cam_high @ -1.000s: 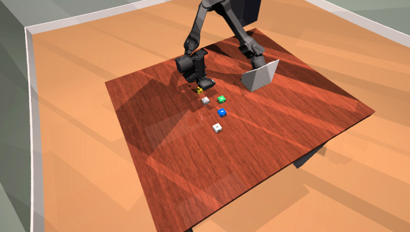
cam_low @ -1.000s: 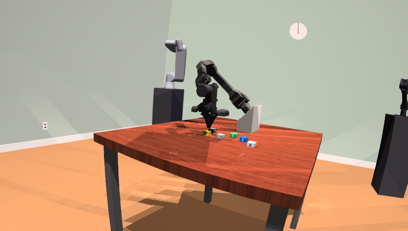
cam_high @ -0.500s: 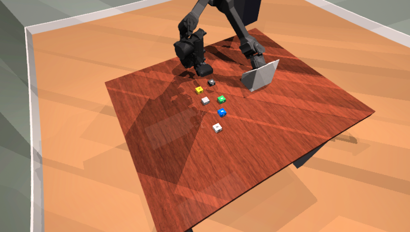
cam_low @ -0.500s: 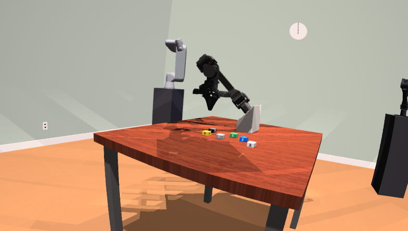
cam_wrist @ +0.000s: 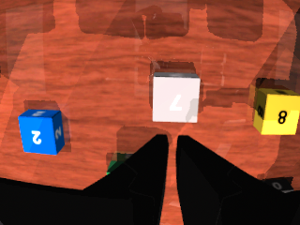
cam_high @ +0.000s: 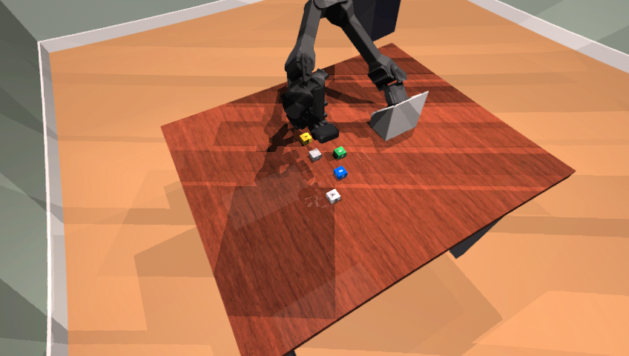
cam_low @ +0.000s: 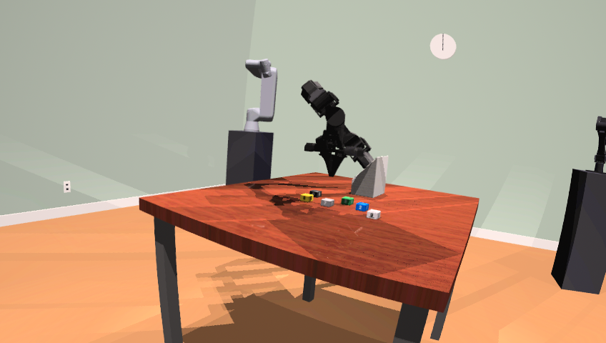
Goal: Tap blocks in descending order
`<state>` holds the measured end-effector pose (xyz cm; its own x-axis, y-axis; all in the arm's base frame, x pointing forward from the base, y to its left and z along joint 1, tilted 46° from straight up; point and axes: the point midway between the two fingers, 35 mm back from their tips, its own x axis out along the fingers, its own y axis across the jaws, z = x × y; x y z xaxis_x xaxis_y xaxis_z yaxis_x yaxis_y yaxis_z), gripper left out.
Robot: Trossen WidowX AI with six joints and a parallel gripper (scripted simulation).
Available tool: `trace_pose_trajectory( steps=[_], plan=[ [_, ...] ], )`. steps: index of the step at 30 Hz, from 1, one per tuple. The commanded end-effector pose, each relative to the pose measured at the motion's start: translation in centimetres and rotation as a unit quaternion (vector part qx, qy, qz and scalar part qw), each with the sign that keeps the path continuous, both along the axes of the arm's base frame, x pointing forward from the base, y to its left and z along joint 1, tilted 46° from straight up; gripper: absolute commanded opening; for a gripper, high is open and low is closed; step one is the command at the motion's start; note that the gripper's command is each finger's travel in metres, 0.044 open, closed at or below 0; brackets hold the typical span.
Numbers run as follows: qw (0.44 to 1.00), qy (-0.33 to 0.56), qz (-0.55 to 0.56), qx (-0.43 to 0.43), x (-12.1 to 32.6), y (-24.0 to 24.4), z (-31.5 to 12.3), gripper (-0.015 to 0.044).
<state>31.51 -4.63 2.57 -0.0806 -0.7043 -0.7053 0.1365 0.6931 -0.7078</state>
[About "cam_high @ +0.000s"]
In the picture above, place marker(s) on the green block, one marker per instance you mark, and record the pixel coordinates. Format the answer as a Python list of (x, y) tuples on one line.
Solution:
[(339, 152)]

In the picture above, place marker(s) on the yellow block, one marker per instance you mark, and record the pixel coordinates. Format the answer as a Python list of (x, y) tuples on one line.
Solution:
[(305, 138)]

